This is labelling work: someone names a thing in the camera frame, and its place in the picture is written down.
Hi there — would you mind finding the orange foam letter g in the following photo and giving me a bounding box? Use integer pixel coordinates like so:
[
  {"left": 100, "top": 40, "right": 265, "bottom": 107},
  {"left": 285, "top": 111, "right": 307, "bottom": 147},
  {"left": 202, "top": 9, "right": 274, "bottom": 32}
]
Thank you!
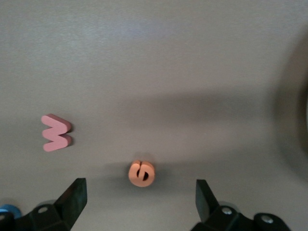
[{"left": 128, "top": 160, "right": 154, "bottom": 188}]

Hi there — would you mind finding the brown table cover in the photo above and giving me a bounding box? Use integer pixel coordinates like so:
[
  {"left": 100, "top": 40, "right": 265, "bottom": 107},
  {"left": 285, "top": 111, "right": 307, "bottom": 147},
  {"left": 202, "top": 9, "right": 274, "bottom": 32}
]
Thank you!
[{"left": 0, "top": 0, "right": 308, "bottom": 231}]

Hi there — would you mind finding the pink foam letter w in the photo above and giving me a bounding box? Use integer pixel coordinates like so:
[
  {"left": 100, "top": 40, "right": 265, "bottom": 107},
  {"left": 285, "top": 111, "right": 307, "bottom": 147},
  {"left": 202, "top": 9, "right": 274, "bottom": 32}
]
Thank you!
[{"left": 41, "top": 114, "right": 72, "bottom": 152}]

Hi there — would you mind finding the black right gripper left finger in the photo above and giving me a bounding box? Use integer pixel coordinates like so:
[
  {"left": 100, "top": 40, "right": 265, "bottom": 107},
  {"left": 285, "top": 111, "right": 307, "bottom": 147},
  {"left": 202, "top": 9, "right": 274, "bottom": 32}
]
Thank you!
[{"left": 18, "top": 178, "right": 87, "bottom": 231}]

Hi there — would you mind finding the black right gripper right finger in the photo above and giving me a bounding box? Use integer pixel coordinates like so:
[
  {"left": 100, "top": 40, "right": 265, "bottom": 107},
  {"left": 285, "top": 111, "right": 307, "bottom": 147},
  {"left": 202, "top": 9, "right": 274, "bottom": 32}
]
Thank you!
[{"left": 192, "top": 179, "right": 258, "bottom": 231}]

